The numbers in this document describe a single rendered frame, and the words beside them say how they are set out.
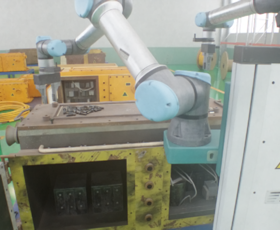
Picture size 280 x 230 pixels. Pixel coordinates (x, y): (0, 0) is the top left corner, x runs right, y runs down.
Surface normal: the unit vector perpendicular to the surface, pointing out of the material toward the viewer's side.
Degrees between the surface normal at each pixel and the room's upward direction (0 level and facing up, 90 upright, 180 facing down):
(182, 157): 90
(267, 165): 90
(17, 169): 90
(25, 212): 90
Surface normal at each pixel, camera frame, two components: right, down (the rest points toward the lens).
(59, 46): 0.71, 0.21
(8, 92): 0.21, 0.30
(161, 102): -0.63, 0.33
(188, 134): -0.24, -0.01
